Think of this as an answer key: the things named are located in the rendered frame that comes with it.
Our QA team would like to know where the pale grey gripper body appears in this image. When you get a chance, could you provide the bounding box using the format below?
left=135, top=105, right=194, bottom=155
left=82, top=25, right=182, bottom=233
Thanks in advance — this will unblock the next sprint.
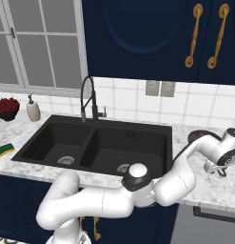
left=203, top=159, right=228, bottom=175

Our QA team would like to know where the black double sink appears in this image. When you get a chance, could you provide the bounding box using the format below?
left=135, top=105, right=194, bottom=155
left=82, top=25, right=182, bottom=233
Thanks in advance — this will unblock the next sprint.
left=10, top=113, right=174, bottom=180

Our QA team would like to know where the green and yellow sponge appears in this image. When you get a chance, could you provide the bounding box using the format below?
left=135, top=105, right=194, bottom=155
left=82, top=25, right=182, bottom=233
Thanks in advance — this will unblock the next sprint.
left=0, top=142, right=16, bottom=159

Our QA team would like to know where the grey dishwasher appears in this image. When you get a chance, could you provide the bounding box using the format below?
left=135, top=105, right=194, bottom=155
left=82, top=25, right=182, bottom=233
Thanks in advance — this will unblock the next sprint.
left=169, top=203, right=235, bottom=244

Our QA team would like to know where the navy base cupboard door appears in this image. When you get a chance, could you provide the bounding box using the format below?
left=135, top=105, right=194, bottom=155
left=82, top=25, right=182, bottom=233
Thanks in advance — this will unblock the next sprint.
left=88, top=186, right=181, bottom=244
left=0, top=173, right=90, bottom=244

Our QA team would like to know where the black spring tap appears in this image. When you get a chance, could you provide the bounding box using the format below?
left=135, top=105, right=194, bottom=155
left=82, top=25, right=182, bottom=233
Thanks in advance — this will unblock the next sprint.
left=79, top=75, right=108, bottom=124

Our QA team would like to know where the white soap dispenser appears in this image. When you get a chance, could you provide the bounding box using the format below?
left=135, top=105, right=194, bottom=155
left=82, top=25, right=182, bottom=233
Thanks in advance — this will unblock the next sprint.
left=26, top=93, right=42, bottom=123

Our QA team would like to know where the black bowl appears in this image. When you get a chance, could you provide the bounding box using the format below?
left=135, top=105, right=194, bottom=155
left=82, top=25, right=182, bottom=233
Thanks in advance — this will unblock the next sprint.
left=0, top=104, right=21, bottom=122

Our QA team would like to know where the grey framed window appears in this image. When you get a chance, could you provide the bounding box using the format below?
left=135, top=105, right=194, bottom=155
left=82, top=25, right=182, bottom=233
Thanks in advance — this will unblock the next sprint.
left=0, top=0, right=91, bottom=98

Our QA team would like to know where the red fruit heap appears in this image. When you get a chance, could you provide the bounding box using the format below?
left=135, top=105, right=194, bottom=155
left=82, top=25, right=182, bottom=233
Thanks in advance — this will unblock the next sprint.
left=0, top=97, right=21, bottom=115

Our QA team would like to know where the grey window latch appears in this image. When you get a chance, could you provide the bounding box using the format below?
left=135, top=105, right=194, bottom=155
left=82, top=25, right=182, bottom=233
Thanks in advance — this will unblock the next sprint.
left=6, top=27, right=16, bottom=40

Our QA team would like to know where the dark dishwasher handle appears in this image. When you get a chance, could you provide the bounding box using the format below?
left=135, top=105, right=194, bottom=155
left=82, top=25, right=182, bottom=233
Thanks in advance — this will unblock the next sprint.
left=192, top=206, right=235, bottom=224

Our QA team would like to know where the grey wall socket plate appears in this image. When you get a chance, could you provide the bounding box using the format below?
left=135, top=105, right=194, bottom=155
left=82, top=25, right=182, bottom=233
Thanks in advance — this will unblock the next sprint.
left=145, top=80, right=161, bottom=97
left=160, top=80, right=176, bottom=98

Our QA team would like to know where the navy wall cupboard door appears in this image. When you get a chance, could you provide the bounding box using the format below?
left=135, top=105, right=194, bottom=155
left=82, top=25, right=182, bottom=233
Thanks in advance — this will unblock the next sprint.
left=196, top=0, right=235, bottom=87

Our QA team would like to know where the gold wall cupboard handle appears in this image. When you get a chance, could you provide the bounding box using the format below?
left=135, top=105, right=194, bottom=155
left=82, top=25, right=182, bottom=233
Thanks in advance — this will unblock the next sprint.
left=185, top=3, right=205, bottom=69
left=206, top=3, right=230, bottom=70

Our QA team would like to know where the gold base cupboard handle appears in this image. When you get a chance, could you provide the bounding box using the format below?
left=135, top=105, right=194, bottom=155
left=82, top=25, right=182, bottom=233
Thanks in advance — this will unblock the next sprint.
left=92, top=216, right=102, bottom=242
left=78, top=216, right=88, bottom=236

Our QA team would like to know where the navy wall cupboard door oval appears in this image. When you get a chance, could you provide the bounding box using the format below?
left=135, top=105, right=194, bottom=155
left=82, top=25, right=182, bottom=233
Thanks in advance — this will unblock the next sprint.
left=81, top=0, right=206, bottom=84

